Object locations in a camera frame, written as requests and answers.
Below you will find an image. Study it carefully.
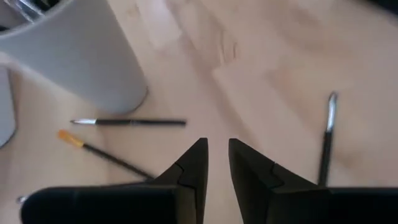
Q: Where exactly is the small orange-bristled paintbrush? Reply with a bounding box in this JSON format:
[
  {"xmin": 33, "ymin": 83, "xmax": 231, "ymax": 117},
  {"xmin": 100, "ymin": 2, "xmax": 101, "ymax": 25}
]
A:
[{"xmin": 57, "ymin": 129, "xmax": 155, "ymax": 180}]

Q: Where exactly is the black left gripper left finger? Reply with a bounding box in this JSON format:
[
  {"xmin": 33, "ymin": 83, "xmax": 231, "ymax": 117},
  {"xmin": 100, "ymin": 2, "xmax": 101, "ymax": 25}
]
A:
[{"xmin": 19, "ymin": 137, "xmax": 209, "ymax": 224}]

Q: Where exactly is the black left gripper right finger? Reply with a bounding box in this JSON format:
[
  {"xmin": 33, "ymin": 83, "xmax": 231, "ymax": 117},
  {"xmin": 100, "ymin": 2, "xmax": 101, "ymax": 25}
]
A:
[{"xmin": 228, "ymin": 138, "xmax": 398, "ymax": 224}]

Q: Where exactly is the thick silver-ferrule paintbrush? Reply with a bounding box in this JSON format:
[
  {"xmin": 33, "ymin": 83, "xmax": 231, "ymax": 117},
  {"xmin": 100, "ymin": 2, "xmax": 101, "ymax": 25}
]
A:
[{"xmin": 11, "ymin": 0, "xmax": 44, "ymax": 22}]

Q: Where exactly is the white plastic cup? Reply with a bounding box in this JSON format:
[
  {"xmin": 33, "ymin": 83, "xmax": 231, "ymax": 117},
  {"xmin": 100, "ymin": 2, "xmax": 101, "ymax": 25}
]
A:
[{"xmin": 0, "ymin": 0, "xmax": 149, "ymax": 114}]

